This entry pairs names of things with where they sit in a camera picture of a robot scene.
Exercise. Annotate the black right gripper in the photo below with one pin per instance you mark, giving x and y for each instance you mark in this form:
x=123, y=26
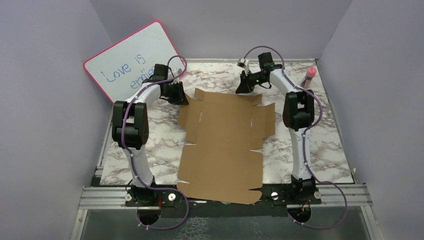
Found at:
x=245, y=86

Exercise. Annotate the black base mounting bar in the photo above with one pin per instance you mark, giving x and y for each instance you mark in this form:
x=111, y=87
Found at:
x=168, y=203

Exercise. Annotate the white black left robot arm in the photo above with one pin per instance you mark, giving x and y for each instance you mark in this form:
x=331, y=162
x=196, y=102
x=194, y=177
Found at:
x=130, y=124

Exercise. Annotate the pink framed whiteboard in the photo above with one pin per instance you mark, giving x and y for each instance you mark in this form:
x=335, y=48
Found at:
x=120, y=69

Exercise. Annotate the pink capped marker bottle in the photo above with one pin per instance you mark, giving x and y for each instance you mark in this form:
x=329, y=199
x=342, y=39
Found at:
x=309, y=75

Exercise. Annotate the brown cardboard box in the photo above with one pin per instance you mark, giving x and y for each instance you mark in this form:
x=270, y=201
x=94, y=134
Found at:
x=222, y=160

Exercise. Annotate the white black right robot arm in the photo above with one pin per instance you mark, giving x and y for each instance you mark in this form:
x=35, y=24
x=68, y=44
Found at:
x=298, y=115

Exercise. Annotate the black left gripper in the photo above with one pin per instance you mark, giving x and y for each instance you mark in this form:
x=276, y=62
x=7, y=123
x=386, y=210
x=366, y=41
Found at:
x=180, y=98

